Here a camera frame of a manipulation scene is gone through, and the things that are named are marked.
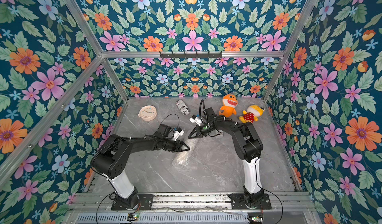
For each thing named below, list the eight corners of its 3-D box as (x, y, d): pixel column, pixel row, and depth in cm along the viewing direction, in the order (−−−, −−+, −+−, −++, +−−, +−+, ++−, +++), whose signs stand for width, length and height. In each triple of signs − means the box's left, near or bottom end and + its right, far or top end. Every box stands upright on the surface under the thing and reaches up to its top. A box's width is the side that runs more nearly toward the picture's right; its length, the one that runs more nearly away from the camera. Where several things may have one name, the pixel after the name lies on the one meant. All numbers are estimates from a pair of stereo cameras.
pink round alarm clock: (138, 121, 109) (136, 118, 106) (142, 108, 117) (141, 105, 114) (155, 121, 109) (154, 118, 106) (158, 108, 117) (157, 105, 114)
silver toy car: (184, 116, 110) (183, 113, 108) (175, 103, 118) (175, 101, 116) (190, 113, 112) (190, 110, 110) (182, 101, 120) (181, 98, 118)
